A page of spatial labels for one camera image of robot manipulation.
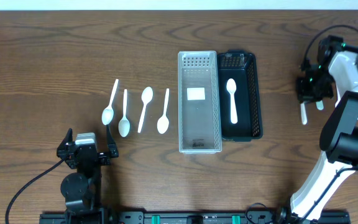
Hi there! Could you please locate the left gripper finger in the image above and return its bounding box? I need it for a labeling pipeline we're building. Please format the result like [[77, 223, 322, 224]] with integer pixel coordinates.
[[106, 124, 117, 152], [59, 128, 73, 149]]

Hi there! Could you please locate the pale blue plastic fork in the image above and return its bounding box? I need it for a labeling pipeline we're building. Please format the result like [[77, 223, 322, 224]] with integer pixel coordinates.
[[316, 100, 324, 111]]

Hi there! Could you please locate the white plastic fork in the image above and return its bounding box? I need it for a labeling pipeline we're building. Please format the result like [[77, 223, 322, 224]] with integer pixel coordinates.
[[300, 103, 308, 125]]

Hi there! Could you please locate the white plastic spoon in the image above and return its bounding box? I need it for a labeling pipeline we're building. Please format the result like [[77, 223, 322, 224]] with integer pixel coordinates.
[[137, 86, 154, 133], [101, 79, 119, 125], [157, 88, 170, 134], [226, 78, 238, 124], [118, 89, 131, 138]]

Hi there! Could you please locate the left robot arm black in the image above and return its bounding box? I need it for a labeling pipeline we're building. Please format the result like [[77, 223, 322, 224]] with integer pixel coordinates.
[[57, 125, 119, 223]]

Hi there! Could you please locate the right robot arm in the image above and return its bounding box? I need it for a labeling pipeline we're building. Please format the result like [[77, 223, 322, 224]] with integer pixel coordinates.
[[277, 35, 358, 223]]

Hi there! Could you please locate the black plastic basket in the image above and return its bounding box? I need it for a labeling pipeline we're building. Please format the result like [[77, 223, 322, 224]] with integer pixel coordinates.
[[218, 50, 263, 142]]

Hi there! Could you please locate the white label in clear basket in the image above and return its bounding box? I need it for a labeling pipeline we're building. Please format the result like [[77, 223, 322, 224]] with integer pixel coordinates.
[[186, 87, 206, 101]]

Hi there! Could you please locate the clear plastic basket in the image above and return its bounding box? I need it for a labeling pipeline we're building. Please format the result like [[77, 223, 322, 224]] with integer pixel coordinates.
[[178, 50, 223, 154]]

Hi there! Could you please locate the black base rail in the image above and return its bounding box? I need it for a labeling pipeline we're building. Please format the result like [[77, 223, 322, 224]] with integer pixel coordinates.
[[39, 211, 351, 224]]

